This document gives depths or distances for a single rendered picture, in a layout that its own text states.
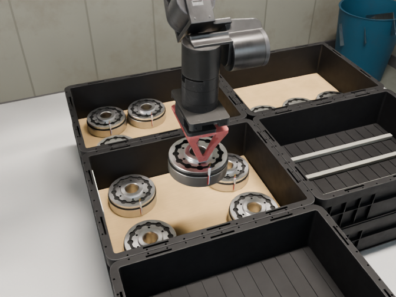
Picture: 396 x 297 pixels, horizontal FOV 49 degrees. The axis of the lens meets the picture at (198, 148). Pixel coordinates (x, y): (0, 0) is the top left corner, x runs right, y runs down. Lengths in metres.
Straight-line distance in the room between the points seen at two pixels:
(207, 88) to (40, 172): 0.76
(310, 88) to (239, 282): 0.74
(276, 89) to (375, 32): 1.65
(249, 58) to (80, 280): 0.62
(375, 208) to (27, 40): 2.22
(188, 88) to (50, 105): 0.99
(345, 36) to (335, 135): 1.86
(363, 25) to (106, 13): 1.55
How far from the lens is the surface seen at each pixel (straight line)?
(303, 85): 1.40
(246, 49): 0.64
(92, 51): 2.83
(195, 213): 0.94
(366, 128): 1.25
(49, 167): 1.31
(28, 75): 2.85
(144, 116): 1.17
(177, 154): 0.75
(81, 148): 0.97
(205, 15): 0.62
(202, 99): 0.65
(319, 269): 0.88
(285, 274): 0.86
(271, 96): 1.32
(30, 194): 1.25
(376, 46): 3.00
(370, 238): 1.07
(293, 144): 1.14
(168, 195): 0.98
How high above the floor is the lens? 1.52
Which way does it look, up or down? 39 degrees down
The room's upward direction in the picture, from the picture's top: straight up
